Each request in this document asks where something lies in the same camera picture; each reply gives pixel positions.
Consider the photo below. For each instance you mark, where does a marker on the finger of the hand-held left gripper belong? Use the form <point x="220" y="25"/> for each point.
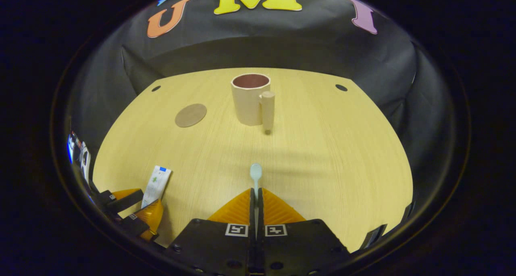
<point x="125" y="201"/>
<point x="151" y="217"/>

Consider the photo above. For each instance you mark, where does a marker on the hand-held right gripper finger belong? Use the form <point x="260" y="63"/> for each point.
<point x="260" y="213"/>
<point x="252" y="213"/>

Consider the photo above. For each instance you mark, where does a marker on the white toothpaste tube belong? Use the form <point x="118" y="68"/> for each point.
<point x="156" y="185"/>

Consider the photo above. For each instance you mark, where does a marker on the pale blue toothbrush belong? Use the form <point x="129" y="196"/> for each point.
<point x="256" y="173"/>

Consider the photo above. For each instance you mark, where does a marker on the beige cup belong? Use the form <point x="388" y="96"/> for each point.
<point x="246" y="106"/>

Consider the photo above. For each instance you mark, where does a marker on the round brown coaster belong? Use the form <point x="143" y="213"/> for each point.
<point x="190" y="115"/>

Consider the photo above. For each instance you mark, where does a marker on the white side desk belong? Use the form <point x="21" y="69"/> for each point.
<point x="85" y="163"/>

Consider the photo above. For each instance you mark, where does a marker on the computer monitor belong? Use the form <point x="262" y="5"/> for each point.
<point x="70" y="147"/>

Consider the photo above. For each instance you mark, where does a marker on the black backdrop cloth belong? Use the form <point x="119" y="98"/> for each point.
<point x="282" y="46"/>

